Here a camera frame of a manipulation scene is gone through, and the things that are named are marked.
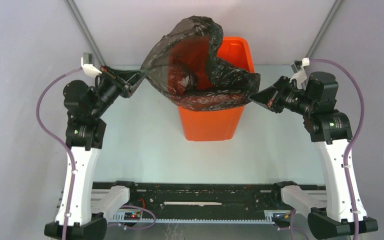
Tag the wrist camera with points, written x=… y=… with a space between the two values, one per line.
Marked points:
x=299 y=73
x=88 y=64

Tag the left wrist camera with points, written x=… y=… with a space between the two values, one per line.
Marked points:
x=88 y=64

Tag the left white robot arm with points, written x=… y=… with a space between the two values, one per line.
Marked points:
x=77 y=218

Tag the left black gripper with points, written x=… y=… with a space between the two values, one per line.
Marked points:
x=134 y=77

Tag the orange plastic trash bin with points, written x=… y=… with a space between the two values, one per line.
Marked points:
x=218 y=125

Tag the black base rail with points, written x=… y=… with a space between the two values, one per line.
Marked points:
x=203 y=201

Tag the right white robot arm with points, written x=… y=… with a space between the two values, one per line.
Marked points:
x=342 y=214

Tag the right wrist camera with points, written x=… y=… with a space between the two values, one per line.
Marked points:
x=299 y=73

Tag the small electronics board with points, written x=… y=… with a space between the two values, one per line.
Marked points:
x=132 y=216

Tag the white cable duct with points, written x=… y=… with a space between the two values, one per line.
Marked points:
x=120 y=217

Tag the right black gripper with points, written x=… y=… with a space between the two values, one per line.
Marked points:
x=270 y=97

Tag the black plastic trash bag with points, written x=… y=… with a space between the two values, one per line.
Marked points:
x=184 y=67

